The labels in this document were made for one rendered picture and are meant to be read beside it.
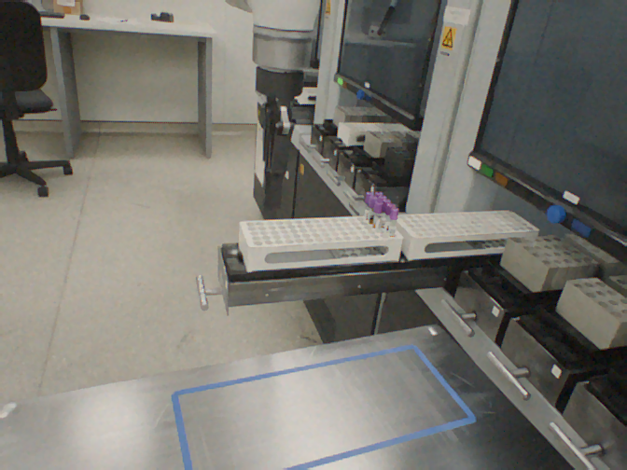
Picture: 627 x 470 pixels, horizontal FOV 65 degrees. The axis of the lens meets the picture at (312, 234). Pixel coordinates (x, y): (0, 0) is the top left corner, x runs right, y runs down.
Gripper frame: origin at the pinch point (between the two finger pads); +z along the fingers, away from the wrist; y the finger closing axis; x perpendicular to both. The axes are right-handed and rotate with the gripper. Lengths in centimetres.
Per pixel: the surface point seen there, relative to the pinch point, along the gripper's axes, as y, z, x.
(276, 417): -37.8, 13.0, 7.0
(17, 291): 120, 95, 77
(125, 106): 350, 73, 40
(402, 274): -6.6, 15.4, -25.0
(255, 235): 0.2, 9.0, 2.6
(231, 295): -6.8, 16.8, 7.6
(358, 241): -4.8, 8.5, -15.6
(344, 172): 56, 19, -36
